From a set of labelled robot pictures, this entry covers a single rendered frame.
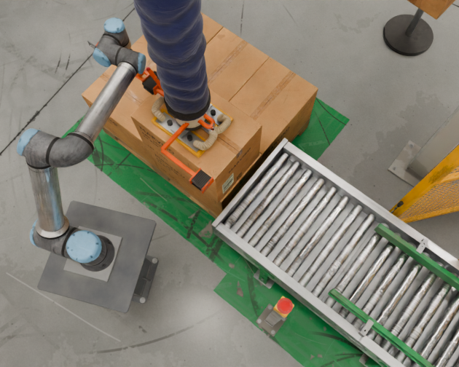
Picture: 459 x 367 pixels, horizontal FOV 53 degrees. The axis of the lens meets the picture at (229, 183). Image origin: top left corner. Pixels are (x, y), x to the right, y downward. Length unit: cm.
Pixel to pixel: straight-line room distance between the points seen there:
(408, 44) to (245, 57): 149
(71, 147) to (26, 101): 219
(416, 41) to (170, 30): 277
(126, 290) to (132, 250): 21
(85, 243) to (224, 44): 168
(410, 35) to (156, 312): 291
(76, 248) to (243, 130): 103
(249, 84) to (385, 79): 127
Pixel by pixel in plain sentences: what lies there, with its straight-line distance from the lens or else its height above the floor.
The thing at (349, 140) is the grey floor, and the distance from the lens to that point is 355.
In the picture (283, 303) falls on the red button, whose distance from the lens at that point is 211.
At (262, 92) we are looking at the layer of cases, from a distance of 303.
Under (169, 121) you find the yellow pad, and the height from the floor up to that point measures 100.
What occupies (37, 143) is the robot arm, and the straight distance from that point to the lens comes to 189.
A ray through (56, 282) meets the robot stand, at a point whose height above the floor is 75.
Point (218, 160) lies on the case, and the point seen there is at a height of 94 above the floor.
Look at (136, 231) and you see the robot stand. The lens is 252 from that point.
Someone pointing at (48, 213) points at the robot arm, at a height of 121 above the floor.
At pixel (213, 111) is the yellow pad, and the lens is 245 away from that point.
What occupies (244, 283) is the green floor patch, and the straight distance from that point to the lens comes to 316.
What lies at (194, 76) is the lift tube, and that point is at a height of 148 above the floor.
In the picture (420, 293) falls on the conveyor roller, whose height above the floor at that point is 55.
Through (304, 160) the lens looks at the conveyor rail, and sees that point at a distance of 277.
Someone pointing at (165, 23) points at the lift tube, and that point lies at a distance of 167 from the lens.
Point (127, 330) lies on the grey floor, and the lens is 322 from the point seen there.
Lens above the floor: 313
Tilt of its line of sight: 70 degrees down
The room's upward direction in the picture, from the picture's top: 5 degrees counter-clockwise
